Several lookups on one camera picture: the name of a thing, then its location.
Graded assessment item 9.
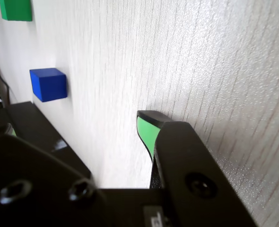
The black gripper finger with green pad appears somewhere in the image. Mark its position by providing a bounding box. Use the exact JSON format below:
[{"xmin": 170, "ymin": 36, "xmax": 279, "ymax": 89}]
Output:
[
  {"xmin": 136, "ymin": 110, "xmax": 261, "ymax": 227},
  {"xmin": 0, "ymin": 122, "xmax": 121, "ymax": 227}
]

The green wooden cube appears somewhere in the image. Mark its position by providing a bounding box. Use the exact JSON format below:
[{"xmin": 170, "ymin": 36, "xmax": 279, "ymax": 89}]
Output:
[{"xmin": 0, "ymin": 0, "xmax": 34, "ymax": 22}]

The blue wooden cube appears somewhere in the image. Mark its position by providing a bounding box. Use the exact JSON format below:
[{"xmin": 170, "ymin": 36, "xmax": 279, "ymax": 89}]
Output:
[{"xmin": 29, "ymin": 68, "xmax": 68, "ymax": 103}]

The black cardboard box lid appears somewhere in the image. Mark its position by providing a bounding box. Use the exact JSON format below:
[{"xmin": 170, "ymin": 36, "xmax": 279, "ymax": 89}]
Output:
[{"xmin": 21, "ymin": 101, "xmax": 93, "ymax": 184}]

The black cardboard box tray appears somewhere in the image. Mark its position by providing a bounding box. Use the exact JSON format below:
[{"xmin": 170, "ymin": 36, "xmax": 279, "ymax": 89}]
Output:
[{"xmin": 0, "ymin": 103, "xmax": 60, "ymax": 154}]

